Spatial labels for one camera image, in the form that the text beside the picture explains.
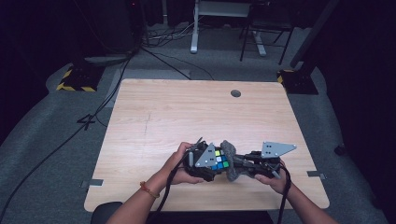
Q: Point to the grey round table grommet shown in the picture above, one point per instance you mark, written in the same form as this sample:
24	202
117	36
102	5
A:
236	93

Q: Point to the grey cloth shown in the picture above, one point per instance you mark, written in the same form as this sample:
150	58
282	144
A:
232	172

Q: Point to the black metal chair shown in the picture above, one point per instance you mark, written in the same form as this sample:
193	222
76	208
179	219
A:
271	21

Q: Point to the black slanted pole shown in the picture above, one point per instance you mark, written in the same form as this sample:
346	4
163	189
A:
314	31

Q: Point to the grey tape strip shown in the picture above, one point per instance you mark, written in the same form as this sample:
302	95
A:
95	183
316	174

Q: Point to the black yellow striped stand base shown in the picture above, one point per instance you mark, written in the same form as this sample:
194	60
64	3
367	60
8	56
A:
79	79
299	82

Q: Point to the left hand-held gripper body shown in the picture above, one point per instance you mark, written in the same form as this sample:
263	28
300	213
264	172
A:
202	158

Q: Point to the dark cabinet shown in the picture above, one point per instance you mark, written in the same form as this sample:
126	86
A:
115	25

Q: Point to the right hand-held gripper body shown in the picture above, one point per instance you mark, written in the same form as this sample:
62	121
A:
271	155

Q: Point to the person's right hand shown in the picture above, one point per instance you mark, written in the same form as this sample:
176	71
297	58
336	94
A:
278	183

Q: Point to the person's left hand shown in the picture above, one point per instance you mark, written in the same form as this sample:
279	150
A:
177	171

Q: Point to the multicoloured puzzle cube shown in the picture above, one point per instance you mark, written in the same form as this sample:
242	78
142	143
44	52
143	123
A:
221	160

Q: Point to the white desk frame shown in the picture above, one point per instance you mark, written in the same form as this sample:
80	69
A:
195	28

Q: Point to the small black floor object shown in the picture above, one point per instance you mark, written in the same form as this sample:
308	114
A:
340	150

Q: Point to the person's dark clothing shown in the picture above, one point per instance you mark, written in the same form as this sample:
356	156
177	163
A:
211	218

